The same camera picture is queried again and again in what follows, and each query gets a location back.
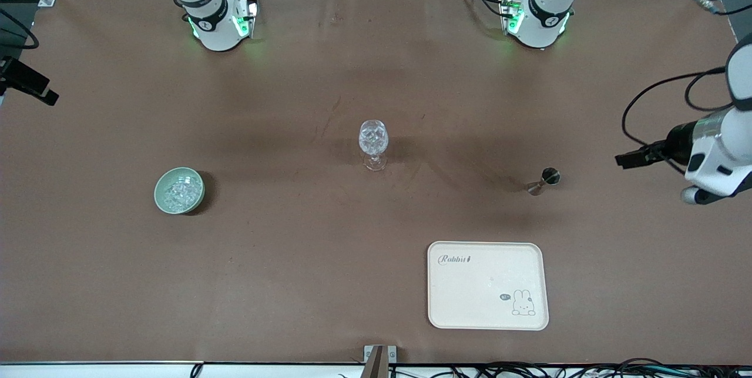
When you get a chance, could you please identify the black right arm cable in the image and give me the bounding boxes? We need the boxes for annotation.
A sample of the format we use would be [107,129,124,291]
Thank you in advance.
[0,8,40,51]

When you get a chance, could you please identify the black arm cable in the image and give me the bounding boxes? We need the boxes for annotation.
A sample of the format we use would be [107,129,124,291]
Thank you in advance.
[621,66,729,176]
[0,8,40,51]

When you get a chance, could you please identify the clear crystal wine glass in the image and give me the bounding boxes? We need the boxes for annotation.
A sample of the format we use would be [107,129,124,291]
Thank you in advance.
[358,120,390,172]

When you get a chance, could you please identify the black cable bundle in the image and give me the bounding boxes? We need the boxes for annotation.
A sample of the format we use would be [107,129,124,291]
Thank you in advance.
[338,358,752,378]

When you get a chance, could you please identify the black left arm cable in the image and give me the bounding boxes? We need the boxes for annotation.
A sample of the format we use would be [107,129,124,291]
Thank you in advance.
[621,66,729,176]

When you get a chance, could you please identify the cream rabbit print tray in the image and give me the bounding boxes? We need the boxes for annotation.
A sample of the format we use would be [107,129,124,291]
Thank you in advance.
[427,241,550,331]

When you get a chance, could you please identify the brown table cover mat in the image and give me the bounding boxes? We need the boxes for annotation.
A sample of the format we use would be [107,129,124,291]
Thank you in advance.
[0,0,752,366]

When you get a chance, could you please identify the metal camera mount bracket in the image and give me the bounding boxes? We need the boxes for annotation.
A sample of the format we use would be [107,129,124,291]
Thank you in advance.
[363,344,398,378]

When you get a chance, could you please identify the clear ice cubes pile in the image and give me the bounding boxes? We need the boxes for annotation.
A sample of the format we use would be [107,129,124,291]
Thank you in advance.
[162,175,202,210]

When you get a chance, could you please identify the arm base box green light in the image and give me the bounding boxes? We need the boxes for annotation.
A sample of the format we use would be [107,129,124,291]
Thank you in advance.
[233,0,260,39]
[498,0,525,36]

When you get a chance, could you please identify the metal jigger measuring cup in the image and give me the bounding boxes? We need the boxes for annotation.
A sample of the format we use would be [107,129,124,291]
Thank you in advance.
[526,168,562,196]

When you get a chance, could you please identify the pale green ceramic bowl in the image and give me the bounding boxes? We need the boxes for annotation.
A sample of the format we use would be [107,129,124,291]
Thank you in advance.
[154,167,206,214]

